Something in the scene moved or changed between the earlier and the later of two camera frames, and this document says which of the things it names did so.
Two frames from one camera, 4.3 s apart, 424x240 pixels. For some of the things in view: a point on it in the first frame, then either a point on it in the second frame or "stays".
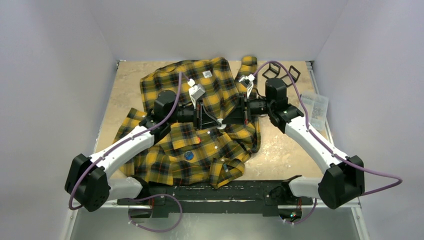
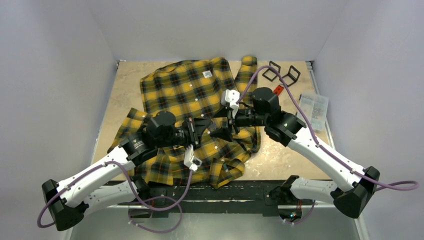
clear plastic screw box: [317, 106] stays
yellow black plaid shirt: [185, 151] stays
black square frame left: [272, 70] stays
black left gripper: [206, 120] → [195, 126]
